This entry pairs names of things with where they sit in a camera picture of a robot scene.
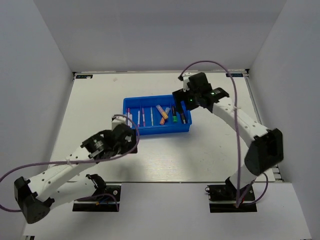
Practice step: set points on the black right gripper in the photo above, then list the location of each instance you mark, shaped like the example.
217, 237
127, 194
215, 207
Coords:
179, 96

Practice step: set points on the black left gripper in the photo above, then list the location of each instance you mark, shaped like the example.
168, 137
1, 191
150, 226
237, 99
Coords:
129, 144

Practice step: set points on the green black highlighter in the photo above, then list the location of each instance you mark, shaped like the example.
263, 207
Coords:
174, 114

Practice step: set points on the yellow pink clear highlighter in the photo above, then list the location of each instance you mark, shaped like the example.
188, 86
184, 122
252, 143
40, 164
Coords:
162, 112

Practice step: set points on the white pen magenta cap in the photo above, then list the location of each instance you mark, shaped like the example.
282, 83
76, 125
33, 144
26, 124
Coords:
138, 118

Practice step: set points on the white pen purple cap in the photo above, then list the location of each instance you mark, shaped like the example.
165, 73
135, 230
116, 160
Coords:
128, 112

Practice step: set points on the thin yellow highlighter pen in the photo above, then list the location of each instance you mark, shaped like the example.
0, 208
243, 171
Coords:
151, 116

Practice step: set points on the thin red highlighter pen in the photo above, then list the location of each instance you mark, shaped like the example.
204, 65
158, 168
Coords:
143, 117

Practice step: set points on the white pen red cap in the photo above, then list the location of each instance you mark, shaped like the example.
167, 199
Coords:
131, 117

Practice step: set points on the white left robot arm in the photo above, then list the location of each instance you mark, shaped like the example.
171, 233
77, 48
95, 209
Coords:
38, 195

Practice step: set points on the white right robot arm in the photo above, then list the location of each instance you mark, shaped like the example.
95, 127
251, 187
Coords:
265, 146

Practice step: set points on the blue plastic compartment tray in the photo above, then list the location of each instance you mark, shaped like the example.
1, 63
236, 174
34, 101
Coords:
165, 101

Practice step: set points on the right black corner label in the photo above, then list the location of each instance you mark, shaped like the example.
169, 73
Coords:
234, 75

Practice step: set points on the black corner label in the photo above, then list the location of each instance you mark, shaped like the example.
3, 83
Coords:
234, 75
84, 76

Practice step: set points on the left black corner label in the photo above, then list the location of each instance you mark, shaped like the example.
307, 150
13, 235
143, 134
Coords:
84, 76

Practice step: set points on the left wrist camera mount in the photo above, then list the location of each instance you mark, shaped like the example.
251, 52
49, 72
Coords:
118, 120

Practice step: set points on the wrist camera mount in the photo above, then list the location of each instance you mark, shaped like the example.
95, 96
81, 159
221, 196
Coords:
118, 120
184, 78

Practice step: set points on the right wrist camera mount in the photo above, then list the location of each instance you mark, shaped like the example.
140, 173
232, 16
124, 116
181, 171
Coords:
184, 78

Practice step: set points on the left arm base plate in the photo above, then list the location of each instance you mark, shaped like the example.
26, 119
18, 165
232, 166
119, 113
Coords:
110, 202

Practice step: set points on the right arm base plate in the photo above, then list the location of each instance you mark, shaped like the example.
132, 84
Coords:
222, 202

